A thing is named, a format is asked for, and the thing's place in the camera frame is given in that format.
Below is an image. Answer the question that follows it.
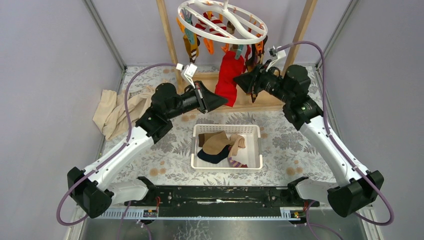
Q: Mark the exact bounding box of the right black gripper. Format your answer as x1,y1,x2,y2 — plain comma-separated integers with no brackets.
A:
232,59,293,104

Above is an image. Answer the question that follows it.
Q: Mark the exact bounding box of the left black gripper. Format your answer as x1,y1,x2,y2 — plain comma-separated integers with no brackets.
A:
165,81,228,120

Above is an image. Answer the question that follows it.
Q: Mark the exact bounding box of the tan ribbed sock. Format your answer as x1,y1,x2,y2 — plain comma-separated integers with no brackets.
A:
198,131,230,155

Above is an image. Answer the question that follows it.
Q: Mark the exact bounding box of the navy sock beige red cuff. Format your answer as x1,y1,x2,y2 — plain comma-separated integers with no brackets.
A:
197,145,232,165

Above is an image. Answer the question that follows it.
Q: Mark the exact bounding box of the purple orange striped sock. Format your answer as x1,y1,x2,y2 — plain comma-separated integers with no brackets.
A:
245,40,265,103

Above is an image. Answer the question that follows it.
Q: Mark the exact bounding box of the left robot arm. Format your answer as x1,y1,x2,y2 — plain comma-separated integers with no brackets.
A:
67,81,228,219

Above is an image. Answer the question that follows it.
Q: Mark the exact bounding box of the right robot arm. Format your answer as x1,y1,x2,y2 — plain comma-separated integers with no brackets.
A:
233,64,384,217

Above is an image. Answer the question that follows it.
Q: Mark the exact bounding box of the white round clip hanger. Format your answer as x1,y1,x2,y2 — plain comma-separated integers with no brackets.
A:
177,0,268,45

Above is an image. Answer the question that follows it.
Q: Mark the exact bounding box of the wooden hanging rack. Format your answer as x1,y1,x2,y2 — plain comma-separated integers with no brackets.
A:
176,0,317,112

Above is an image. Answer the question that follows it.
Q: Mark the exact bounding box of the white plastic basket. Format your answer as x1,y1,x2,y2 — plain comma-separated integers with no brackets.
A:
190,124,263,173

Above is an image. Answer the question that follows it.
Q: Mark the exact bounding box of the mustard yellow sock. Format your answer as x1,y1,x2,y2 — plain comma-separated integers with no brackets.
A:
183,34,200,64

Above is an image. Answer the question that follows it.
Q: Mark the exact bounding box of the floral table mat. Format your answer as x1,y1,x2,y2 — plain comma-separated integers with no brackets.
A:
99,65,347,187

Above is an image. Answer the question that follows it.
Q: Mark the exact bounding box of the beige crumpled cloth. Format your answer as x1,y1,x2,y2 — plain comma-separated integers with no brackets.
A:
92,86,155,141

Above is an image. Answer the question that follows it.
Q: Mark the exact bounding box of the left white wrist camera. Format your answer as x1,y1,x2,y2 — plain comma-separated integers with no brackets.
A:
175,63,198,87

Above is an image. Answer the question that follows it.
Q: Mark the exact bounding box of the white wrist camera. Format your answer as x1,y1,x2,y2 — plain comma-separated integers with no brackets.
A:
175,63,198,87
264,46,287,71

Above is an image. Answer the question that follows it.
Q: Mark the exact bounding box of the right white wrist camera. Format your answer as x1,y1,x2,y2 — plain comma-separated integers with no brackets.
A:
264,46,287,71

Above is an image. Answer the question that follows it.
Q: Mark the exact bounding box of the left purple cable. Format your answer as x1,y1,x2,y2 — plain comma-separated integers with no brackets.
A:
56,62,183,240

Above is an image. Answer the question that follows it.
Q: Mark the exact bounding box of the purple cable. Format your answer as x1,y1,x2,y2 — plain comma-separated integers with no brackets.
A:
56,62,183,240
269,40,396,240

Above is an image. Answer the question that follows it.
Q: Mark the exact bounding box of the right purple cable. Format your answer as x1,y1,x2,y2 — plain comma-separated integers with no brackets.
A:
269,40,396,240

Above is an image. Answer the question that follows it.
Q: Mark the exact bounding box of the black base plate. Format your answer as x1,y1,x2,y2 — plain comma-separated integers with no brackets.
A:
125,185,320,218

